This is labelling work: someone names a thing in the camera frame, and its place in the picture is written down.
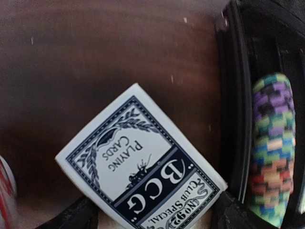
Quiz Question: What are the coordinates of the blue white playing card box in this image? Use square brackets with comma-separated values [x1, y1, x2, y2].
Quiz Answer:
[55, 83, 227, 229]

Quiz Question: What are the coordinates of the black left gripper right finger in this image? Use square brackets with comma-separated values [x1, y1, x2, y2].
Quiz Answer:
[212, 191, 275, 229]

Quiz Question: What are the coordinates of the multicolour poker chip row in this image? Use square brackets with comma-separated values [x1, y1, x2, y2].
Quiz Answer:
[248, 73, 296, 228]

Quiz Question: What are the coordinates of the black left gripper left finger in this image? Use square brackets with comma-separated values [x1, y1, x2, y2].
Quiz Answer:
[36, 197, 99, 229]

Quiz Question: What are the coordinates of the red white patterned bowl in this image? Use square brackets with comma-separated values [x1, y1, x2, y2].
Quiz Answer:
[0, 157, 18, 229]

